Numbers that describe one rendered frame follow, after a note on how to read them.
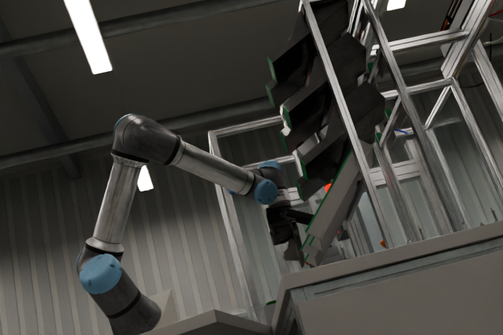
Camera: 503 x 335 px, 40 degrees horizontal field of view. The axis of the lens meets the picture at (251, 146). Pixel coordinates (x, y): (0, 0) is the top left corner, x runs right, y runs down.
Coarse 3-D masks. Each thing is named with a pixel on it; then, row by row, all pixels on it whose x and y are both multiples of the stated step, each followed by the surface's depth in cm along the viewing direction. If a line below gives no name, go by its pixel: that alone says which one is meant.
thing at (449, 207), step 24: (360, 0) 199; (312, 24) 190; (384, 48) 187; (336, 96) 180; (408, 96) 181; (360, 144) 175; (360, 168) 172; (384, 168) 210; (432, 168) 172; (384, 216) 166; (408, 216) 201; (456, 216) 167; (384, 240) 165
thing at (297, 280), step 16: (496, 224) 143; (432, 240) 142; (448, 240) 142; (464, 240) 142; (480, 240) 142; (368, 256) 140; (384, 256) 140; (400, 256) 140; (416, 256) 140; (304, 272) 138; (320, 272) 138; (336, 272) 138; (352, 272) 138; (288, 288) 137; (272, 320) 176
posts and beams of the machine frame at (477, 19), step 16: (384, 0) 277; (480, 0) 298; (496, 0) 290; (480, 16) 301; (368, 32) 295; (448, 32) 319; (464, 32) 319; (480, 32) 311; (368, 48) 308; (400, 48) 315; (416, 48) 318; (464, 48) 322; (480, 48) 323; (448, 64) 343; (464, 64) 336; (480, 64) 320; (496, 80) 316; (496, 96) 312; (384, 176) 318
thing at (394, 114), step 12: (360, 12) 200; (360, 24) 206; (312, 48) 196; (312, 60) 201; (372, 72) 202; (372, 84) 207; (324, 108) 197; (396, 108) 189; (324, 120) 202; (384, 132) 203; (348, 144) 181; (384, 144) 209
